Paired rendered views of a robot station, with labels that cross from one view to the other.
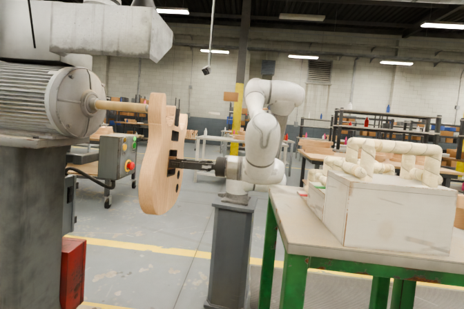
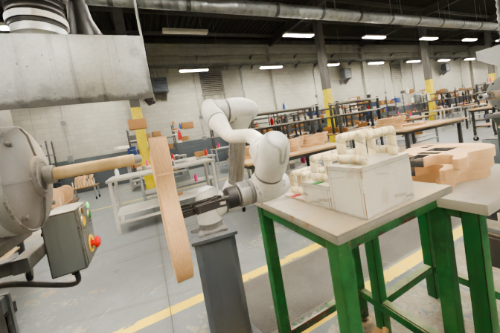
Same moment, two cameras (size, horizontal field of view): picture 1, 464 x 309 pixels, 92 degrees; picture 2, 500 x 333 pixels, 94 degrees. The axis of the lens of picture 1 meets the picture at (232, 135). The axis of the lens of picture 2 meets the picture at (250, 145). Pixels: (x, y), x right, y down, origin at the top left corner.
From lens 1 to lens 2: 34 cm
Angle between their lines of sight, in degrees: 28
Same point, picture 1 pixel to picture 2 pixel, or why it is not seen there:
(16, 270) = not seen: outside the picture
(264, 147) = (283, 162)
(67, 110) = (18, 195)
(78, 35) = (29, 81)
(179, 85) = (45, 124)
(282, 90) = (239, 106)
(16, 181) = not seen: outside the picture
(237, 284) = (240, 311)
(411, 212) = (393, 176)
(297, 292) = (350, 273)
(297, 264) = (345, 250)
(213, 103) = (103, 137)
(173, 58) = not seen: hidden behind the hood
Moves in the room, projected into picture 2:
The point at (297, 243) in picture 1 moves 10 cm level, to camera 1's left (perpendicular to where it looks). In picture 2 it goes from (342, 233) to (318, 246)
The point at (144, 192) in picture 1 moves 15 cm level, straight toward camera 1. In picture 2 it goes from (181, 258) to (221, 275)
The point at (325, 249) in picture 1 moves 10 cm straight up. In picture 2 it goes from (360, 227) to (356, 196)
